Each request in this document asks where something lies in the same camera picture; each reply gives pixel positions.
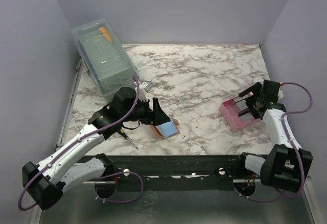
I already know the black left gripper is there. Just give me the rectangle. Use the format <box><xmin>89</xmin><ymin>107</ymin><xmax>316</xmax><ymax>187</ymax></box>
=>
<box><xmin>122</xmin><ymin>97</ymin><xmax>171</xmax><ymax>126</ymax></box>

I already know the tan leather card holder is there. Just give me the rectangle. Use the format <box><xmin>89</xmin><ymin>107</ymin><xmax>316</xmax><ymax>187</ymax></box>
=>
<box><xmin>150</xmin><ymin>116</ymin><xmax>180</xmax><ymax>139</ymax></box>

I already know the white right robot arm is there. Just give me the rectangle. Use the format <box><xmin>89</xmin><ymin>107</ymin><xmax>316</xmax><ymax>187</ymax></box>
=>
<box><xmin>235</xmin><ymin>80</ymin><xmax>313</xmax><ymax>195</ymax></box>

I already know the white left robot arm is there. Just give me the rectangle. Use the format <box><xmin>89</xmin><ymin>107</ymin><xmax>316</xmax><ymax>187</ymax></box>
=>
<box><xmin>22</xmin><ymin>87</ymin><xmax>171</xmax><ymax>210</ymax></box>

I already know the grey credit card stack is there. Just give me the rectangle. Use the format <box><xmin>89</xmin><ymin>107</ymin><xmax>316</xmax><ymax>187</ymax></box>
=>
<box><xmin>232</xmin><ymin>97</ymin><xmax>249</xmax><ymax>117</ymax></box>

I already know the pink plastic card tray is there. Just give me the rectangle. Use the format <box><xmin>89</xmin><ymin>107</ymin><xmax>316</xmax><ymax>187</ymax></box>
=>
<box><xmin>219</xmin><ymin>92</ymin><xmax>260</xmax><ymax>132</ymax></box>

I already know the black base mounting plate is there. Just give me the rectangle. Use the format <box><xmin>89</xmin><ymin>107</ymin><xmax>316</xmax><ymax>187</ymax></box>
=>
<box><xmin>83</xmin><ymin>153</ymin><xmax>266</xmax><ymax>193</ymax></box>

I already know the clear green plastic storage box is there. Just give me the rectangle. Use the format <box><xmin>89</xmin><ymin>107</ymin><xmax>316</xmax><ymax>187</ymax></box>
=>
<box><xmin>72</xmin><ymin>18</ymin><xmax>138</xmax><ymax>103</ymax></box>

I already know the orange tool inside box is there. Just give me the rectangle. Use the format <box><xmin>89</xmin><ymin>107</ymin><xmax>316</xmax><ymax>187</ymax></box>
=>
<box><xmin>98</xmin><ymin>27</ymin><xmax>113</xmax><ymax>43</ymax></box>

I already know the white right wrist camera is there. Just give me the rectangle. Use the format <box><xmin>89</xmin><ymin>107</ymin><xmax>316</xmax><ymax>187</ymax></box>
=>
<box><xmin>278</xmin><ymin>83</ymin><xmax>284</xmax><ymax>100</ymax></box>

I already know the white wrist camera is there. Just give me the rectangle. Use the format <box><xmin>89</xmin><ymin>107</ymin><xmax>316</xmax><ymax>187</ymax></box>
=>
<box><xmin>135</xmin><ymin>81</ymin><xmax>154</xmax><ymax>101</ymax></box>
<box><xmin>278</xmin><ymin>83</ymin><xmax>284</xmax><ymax>100</ymax></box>

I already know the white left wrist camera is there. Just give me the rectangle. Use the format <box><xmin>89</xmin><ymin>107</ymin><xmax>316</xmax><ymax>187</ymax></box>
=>
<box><xmin>135</xmin><ymin>81</ymin><xmax>154</xmax><ymax>101</ymax></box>

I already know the yellow black handled screwdriver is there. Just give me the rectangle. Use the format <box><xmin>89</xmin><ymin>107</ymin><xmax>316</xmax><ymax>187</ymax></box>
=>
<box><xmin>119</xmin><ymin>129</ymin><xmax>138</xmax><ymax>149</ymax></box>

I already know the aluminium front rail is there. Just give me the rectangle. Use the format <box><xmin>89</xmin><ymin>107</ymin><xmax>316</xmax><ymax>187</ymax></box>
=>
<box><xmin>56</xmin><ymin>167</ymin><xmax>311</xmax><ymax>185</ymax></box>

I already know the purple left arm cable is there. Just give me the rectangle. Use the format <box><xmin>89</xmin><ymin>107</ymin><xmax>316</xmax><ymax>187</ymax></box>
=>
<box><xmin>17</xmin><ymin>75</ymin><xmax>145</xmax><ymax>211</ymax></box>

